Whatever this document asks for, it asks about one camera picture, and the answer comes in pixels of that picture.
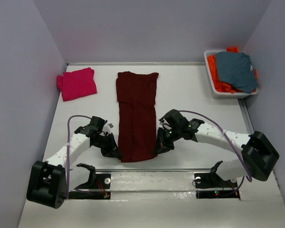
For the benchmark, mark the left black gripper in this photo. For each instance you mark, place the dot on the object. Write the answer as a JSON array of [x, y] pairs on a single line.
[[112, 150]]

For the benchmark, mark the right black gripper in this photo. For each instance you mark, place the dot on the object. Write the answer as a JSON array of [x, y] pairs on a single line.
[[161, 145]]

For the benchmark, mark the dark red t shirt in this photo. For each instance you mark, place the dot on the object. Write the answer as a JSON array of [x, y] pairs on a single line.
[[136, 95]]

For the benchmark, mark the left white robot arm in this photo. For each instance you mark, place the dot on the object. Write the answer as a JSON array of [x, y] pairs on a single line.
[[51, 181]]

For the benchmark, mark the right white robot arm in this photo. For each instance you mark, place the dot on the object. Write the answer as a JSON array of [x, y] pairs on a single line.
[[201, 132]]

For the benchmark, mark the white laundry basket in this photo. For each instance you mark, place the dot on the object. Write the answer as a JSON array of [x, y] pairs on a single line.
[[221, 95]]

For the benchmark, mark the folded pink t shirt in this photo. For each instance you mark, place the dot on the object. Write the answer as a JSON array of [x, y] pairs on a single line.
[[77, 84]]

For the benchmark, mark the orange t shirt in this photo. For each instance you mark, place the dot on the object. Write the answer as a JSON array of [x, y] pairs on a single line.
[[221, 86]]

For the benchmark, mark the teal blue t shirt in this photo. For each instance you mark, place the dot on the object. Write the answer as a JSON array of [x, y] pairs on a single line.
[[236, 69]]

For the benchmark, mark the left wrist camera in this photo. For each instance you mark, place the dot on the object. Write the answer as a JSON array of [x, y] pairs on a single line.
[[100, 125]]

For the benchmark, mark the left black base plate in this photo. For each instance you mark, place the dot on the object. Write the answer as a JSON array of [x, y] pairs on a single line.
[[98, 190]]

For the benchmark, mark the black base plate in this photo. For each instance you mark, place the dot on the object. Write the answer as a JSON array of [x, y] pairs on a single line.
[[211, 186], [98, 190]]

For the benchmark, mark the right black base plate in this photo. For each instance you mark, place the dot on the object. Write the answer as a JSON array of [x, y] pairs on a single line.
[[211, 186]]

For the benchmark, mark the aluminium rail right side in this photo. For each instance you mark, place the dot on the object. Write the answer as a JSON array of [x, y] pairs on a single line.
[[248, 118]]

